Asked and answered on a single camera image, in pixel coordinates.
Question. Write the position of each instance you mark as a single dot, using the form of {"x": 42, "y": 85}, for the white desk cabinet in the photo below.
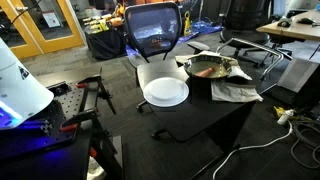
{"x": 296, "y": 73}

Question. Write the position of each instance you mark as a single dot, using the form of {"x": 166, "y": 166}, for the white power plug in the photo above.
{"x": 285, "y": 117}

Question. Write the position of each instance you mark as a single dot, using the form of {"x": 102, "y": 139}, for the yellow black power connector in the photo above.
{"x": 277, "y": 111}

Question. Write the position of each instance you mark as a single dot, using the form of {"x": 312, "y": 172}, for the white round plate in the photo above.
{"x": 165, "y": 91}

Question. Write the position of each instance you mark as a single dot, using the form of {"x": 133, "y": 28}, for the black and grey mouse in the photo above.
{"x": 284, "y": 23}

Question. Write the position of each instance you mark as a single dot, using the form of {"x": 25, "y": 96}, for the wooden desk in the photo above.
{"x": 300, "y": 31}

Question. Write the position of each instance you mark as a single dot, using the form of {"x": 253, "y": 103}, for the chrome tube chair frame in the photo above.
{"x": 253, "y": 45}

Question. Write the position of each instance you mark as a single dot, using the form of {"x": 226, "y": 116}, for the black swivel office chair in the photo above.
{"x": 246, "y": 16}

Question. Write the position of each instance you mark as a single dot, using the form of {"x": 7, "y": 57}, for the yellow floor sign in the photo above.
{"x": 187, "y": 26}

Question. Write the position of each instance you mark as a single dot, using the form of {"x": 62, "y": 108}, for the white paper notice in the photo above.
{"x": 51, "y": 20}

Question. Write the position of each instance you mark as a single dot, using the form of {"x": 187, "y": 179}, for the metal bowl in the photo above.
{"x": 220, "y": 71}

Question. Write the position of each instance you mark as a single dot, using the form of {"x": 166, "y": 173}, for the black draped table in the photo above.
{"x": 105, "y": 45}

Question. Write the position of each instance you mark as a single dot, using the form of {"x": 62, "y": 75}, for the yellow objects pile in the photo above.
{"x": 100, "y": 26}

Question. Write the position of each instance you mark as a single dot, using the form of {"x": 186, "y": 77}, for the orange object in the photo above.
{"x": 116, "y": 22}

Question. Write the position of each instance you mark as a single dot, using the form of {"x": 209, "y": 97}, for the yellow framed glass door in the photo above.
{"x": 71, "y": 30}
{"x": 20, "y": 50}

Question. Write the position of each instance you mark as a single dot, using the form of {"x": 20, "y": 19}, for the grey folded cloth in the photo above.
{"x": 233, "y": 93}

